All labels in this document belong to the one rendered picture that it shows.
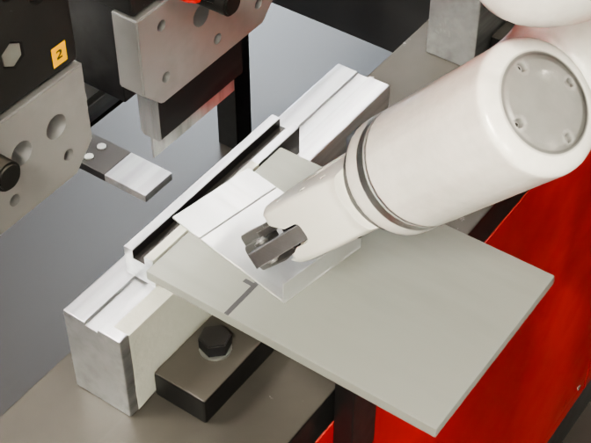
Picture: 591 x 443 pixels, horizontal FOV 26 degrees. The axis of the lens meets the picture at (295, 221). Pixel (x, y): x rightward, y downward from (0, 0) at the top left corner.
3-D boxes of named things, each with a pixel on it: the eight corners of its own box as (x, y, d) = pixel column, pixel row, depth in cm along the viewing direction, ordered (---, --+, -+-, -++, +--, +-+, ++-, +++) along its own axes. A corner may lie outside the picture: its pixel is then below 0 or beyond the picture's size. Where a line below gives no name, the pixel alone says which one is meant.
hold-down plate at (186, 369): (206, 425, 105) (204, 403, 102) (155, 395, 107) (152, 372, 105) (400, 216, 122) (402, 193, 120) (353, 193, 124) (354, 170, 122)
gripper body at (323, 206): (423, 90, 87) (343, 137, 97) (318, 161, 82) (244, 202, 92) (481, 183, 88) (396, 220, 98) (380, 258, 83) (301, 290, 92)
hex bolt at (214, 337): (218, 366, 105) (217, 353, 104) (192, 351, 106) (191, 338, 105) (238, 344, 107) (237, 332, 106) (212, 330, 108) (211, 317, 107)
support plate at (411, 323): (434, 438, 90) (436, 430, 89) (146, 279, 100) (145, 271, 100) (553, 284, 100) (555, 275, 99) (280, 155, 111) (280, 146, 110)
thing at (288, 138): (155, 286, 103) (152, 261, 100) (127, 271, 104) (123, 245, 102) (299, 152, 114) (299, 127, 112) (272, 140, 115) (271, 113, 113)
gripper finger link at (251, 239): (284, 212, 93) (245, 231, 99) (252, 233, 92) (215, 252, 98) (308, 248, 94) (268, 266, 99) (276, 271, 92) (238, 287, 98)
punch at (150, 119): (164, 163, 97) (154, 62, 90) (143, 152, 98) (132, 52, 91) (243, 95, 103) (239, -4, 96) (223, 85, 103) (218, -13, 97)
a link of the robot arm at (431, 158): (434, 74, 85) (339, 141, 81) (558, 0, 74) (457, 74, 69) (503, 178, 86) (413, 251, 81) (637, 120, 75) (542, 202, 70)
